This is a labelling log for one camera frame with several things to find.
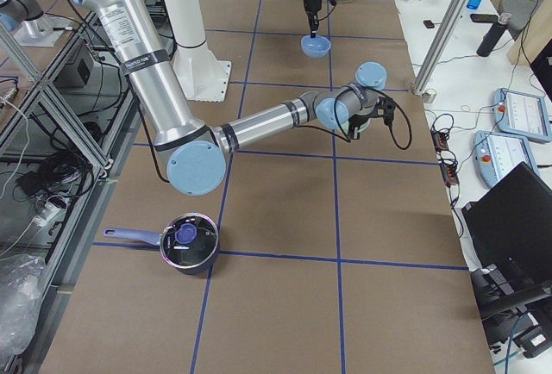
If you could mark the near teach pendant tablet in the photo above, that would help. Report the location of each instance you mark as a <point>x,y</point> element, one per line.
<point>496,154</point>

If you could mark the green bowl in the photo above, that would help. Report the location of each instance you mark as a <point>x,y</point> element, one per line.
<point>355,125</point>

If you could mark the black laptop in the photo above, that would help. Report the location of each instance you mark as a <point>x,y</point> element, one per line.
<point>510,227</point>

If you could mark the aluminium frame post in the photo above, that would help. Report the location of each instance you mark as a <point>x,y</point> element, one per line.
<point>441,39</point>

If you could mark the spare grey robot arm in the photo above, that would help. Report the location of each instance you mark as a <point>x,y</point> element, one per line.
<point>30,24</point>

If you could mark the blue bowl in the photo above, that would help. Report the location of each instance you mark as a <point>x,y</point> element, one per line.
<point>315,47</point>

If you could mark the far teach pendant tablet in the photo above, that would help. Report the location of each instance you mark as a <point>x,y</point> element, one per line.
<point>521,113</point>

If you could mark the dark blue saucepan with lid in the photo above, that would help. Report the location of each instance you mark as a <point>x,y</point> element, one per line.
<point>189,243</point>

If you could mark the crumpled clear plastic bag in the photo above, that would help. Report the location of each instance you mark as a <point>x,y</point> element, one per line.
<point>21,297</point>

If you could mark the black smartphone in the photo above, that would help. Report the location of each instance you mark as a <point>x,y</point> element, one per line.
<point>483,18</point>

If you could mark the teach pendant tablet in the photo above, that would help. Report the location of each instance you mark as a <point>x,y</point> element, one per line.
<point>496,154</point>
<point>521,113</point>

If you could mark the white camera mast pedestal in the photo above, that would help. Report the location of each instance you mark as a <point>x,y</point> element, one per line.
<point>201,75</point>

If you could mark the black office chair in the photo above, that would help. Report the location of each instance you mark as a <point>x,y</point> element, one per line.
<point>524,8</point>

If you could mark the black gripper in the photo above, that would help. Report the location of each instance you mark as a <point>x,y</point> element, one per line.
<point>356,127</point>
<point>310,4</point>

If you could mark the orange black adapter box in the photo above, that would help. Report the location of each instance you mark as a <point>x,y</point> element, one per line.
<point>440,141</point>

